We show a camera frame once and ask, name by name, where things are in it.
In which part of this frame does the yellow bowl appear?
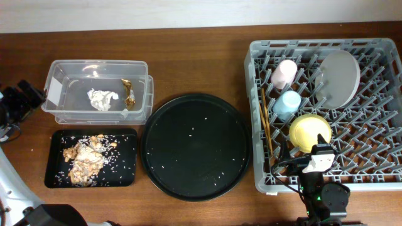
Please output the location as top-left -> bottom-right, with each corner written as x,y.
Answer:
289,114 -> 332,153

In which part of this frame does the wooden chopstick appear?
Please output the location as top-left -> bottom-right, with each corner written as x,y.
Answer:
261,87 -> 273,156
259,104 -> 273,155

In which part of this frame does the blue cup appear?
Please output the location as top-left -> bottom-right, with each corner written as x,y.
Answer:
273,90 -> 302,121

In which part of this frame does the grey round plate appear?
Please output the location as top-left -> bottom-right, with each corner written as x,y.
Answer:
315,50 -> 361,109

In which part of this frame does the pink cup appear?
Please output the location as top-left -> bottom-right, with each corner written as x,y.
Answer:
271,60 -> 297,90

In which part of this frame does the white tissue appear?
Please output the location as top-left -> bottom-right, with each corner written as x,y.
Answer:
87,89 -> 119,111

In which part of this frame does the nuts and rice food waste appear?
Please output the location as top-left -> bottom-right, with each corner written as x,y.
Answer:
62,134 -> 117,187

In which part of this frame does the gold snack wrapper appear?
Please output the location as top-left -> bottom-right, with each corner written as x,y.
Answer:
121,78 -> 136,110

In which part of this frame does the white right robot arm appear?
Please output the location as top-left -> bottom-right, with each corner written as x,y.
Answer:
277,134 -> 350,226

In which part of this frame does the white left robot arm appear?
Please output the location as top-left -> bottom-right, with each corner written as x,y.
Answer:
1,80 -> 115,226

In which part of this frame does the clear plastic waste bin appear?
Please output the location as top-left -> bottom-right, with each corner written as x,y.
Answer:
41,60 -> 154,125

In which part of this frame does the grey dishwasher rack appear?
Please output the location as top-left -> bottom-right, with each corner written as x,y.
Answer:
244,38 -> 401,195

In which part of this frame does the round black serving tray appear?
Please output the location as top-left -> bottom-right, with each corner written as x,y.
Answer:
140,94 -> 253,202

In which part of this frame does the black rectangular tray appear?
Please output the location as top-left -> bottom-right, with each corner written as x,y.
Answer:
45,128 -> 137,188

